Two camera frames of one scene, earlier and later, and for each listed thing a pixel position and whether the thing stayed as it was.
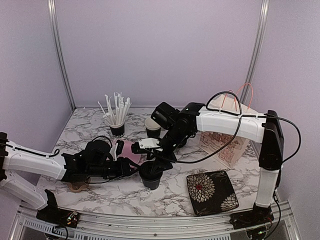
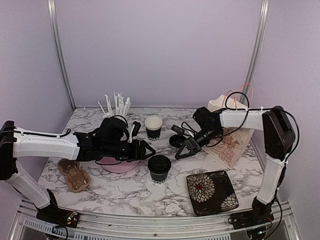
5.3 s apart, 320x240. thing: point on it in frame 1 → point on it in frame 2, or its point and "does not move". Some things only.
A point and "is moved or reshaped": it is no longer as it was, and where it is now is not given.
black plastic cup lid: [150, 171] is moved or reshaped
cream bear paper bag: [228, 150] does not move
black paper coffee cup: [153, 129] does not move
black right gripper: [166, 165] → [191, 153]
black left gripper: [124, 169] → [146, 145]
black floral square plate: [210, 192] does not move
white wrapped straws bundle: [121, 108] does not move
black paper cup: [151, 172] is moved or reshaped
